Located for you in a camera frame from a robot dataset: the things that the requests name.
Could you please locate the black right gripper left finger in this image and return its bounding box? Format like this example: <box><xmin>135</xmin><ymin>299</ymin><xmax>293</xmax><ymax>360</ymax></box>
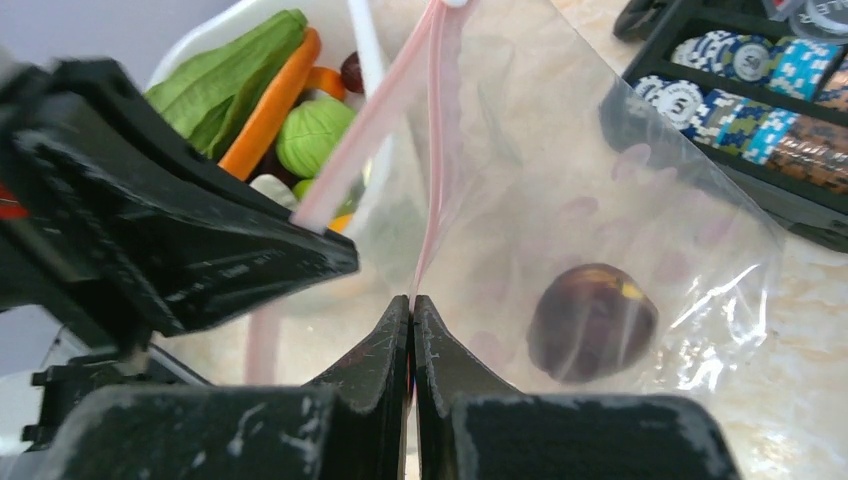
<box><xmin>35</xmin><ymin>296</ymin><xmax>410</xmax><ymax>479</ymax></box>

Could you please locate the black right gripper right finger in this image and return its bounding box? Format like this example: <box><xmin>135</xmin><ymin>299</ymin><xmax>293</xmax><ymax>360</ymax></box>
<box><xmin>411</xmin><ymin>296</ymin><xmax>741</xmax><ymax>479</ymax></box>

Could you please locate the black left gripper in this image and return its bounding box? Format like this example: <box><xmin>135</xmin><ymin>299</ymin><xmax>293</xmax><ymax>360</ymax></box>
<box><xmin>1</xmin><ymin>52</ymin><xmax>359</xmax><ymax>451</ymax></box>

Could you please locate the dark purple round fruit toy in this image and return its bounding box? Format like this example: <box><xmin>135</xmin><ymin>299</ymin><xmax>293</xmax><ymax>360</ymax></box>
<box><xmin>526</xmin><ymin>263</ymin><xmax>660</xmax><ymax>384</ymax></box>

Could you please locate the clear zip top bag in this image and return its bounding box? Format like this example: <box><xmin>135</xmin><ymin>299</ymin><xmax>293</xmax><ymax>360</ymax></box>
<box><xmin>245</xmin><ymin>1</ymin><xmax>781</xmax><ymax>397</ymax></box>

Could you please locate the white plastic basket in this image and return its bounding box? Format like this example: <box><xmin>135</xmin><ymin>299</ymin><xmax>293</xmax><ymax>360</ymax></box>
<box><xmin>145</xmin><ymin>0</ymin><xmax>399</xmax><ymax>233</ymax></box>

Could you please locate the white radish toy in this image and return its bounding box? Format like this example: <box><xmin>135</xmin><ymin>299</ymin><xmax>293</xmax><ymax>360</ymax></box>
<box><xmin>249</xmin><ymin>174</ymin><xmax>299</xmax><ymax>210</ymax></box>

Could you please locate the orange carrot toy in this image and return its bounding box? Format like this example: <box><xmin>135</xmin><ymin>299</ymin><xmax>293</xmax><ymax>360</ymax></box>
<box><xmin>217</xmin><ymin>27</ymin><xmax>322</xmax><ymax>181</ymax></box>

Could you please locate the small green lime toy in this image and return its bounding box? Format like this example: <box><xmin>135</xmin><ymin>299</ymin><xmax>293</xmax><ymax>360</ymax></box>
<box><xmin>291</xmin><ymin>179</ymin><xmax>314</xmax><ymax>201</ymax></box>

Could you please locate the small orange fruit toy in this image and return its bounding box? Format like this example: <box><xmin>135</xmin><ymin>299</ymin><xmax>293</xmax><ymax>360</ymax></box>
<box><xmin>327</xmin><ymin>213</ymin><xmax>354</xmax><ymax>233</ymax></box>

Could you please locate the green leafy vegetable toy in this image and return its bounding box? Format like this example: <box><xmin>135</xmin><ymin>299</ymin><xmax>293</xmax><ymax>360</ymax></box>
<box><xmin>145</xmin><ymin>9</ymin><xmax>308</xmax><ymax>159</ymax></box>

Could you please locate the green cabbage toy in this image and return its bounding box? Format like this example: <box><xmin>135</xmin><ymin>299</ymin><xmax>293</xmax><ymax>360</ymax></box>
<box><xmin>276</xmin><ymin>97</ymin><xmax>356</xmax><ymax>178</ymax></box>

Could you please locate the black poker chip case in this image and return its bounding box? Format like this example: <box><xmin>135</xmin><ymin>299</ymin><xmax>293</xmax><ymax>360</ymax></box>
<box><xmin>601</xmin><ymin>1</ymin><xmax>847</xmax><ymax>253</ymax></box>

